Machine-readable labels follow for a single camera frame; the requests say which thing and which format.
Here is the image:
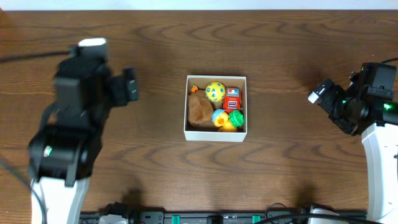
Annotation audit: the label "brown plush toy animal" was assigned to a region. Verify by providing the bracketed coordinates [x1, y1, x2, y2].
[188, 85, 214, 127]

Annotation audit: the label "yellow ball blue letters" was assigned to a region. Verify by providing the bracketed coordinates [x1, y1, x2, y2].
[205, 82, 226, 102]

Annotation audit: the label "yellow rubber duck blue cap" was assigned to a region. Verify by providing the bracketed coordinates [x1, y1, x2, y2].
[211, 109, 238, 133]

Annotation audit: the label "red toy fire truck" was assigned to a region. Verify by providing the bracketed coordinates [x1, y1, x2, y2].
[223, 87, 242, 113]

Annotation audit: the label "green ridged toy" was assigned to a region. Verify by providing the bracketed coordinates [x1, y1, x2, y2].
[229, 110, 244, 128]

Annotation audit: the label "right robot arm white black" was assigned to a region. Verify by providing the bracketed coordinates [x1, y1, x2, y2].
[308, 79, 397, 223]

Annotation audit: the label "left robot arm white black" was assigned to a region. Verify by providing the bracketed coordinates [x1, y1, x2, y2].
[28, 68, 138, 223]

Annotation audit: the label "white cardboard box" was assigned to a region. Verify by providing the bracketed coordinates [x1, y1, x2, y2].
[183, 75, 248, 142]

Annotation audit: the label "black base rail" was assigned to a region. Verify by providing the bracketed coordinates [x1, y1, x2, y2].
[78, 202, 367, 224]

